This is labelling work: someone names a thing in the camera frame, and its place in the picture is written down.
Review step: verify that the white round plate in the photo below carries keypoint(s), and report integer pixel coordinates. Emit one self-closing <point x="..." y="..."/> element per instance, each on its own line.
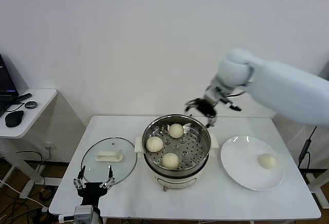
<point x="239" y="175"/>

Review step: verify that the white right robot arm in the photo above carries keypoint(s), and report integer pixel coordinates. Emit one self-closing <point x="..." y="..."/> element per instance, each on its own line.
<point x="282" y="85"/>

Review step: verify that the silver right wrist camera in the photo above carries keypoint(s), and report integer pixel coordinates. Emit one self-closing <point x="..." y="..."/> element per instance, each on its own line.
<point x="212" y="95"/>

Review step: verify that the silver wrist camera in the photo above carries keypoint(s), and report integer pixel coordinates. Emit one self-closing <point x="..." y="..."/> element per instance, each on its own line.
<point x="212" y="95"/>
<point x="83" y="213"/>

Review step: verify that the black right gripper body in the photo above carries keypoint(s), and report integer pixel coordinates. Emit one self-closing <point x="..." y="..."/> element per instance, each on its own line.
<point x="205" y="107"/>

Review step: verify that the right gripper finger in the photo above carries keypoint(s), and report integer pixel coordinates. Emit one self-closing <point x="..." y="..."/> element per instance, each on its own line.
<point x="191" y="104"/>
<point x="212" y="120"/>

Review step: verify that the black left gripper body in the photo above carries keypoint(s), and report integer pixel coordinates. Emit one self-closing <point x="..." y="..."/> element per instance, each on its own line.
<point x="92" y="190"/>

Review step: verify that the black bar-shaped device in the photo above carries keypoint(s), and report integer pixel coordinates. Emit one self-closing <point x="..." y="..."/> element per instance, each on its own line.
<point x="24" y="97"/>

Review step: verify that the cream electric cooker base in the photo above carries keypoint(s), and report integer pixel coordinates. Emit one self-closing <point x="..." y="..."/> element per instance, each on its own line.
<point x="177" y="181"/>

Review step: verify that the black computer mouse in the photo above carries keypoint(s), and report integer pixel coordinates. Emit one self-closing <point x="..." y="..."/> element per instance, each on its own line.
<point x="14" y="119"/>

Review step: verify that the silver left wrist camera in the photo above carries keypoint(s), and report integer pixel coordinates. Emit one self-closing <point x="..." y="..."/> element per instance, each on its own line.
<point x="83" y="213"/>

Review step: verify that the perforated steel steamer basket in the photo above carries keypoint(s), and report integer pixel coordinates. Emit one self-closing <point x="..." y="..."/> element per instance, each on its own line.
<point x="190" y="154"/>

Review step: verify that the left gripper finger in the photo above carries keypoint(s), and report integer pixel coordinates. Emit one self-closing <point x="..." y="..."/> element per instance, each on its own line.
<point x="108" y="183"/>
<point x="78" y="183"/>

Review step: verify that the white steamed baozi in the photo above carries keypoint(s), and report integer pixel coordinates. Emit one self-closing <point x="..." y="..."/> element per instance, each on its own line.
<point x="266" y="161"/>
<point x="170" y="161"/>
<point x="154" y="144"/>
<point x="176" y="130"/>

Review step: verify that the white side desk with laptop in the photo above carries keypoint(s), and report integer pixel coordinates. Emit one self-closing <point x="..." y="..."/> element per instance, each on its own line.
<point x="38" y="98"/>

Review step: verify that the round black puck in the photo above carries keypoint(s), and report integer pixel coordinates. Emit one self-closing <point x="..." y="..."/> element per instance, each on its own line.
<point x="30" y="104"/>

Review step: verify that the black laptop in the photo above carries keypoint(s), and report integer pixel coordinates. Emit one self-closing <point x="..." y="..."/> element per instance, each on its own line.
<point x="6" y="80"/>

